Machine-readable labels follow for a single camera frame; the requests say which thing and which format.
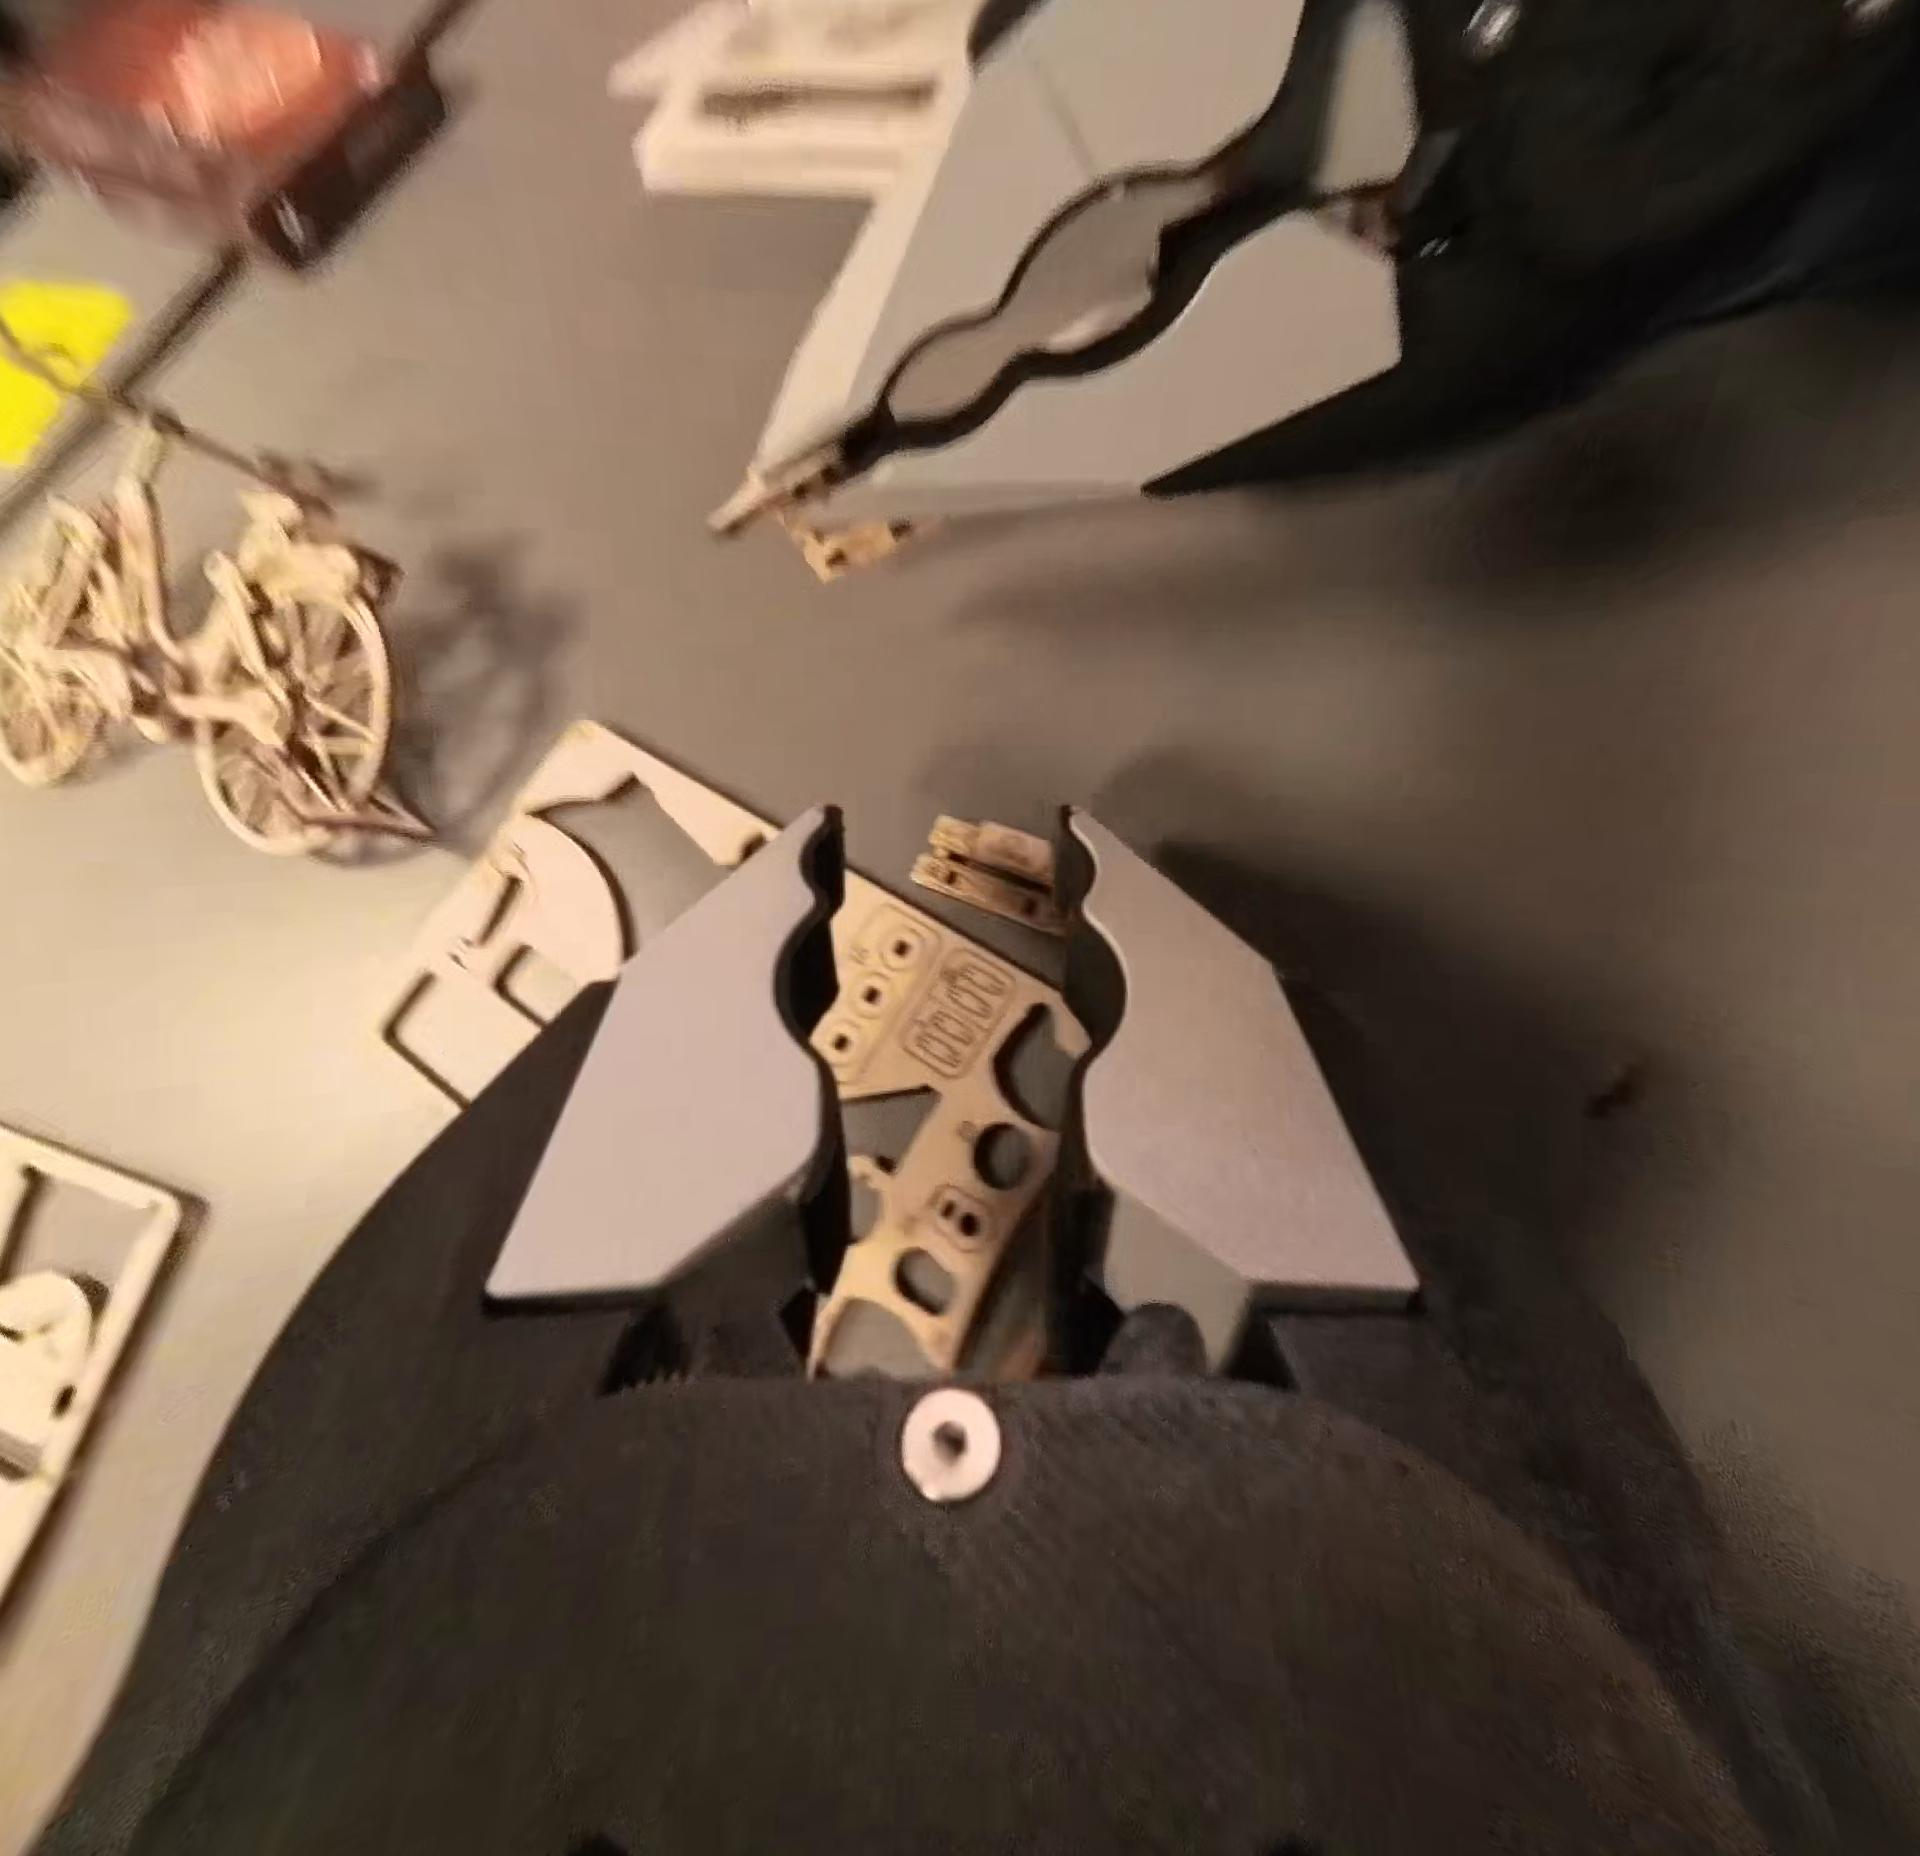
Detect yellow sticker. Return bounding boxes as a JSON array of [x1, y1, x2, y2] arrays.
[[0, 282, 139, 471]]

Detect small layered wooden model part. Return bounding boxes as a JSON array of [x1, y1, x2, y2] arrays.
[[914, 815, 1070, 932]]

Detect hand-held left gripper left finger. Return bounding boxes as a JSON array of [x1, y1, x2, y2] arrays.
[[484, 803, 845, 1311]]

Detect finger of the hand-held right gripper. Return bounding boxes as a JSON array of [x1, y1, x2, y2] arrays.
[[747, 0, 1422, 490], [813, 198, 1407, 527]]

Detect red and black box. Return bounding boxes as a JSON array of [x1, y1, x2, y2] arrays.
[[0, 0, 452, 271]]

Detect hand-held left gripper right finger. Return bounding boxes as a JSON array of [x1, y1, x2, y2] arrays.
[[1054, 803, 1422, 1380]]

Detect wooden bicycle model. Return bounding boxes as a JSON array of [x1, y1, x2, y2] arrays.
[[0, 428, 440, 856]]

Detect cut-out wooden parts sheet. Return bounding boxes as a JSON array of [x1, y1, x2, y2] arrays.
[[391, 719, 1096, 1380], [0, 1121, 209, 1588]]

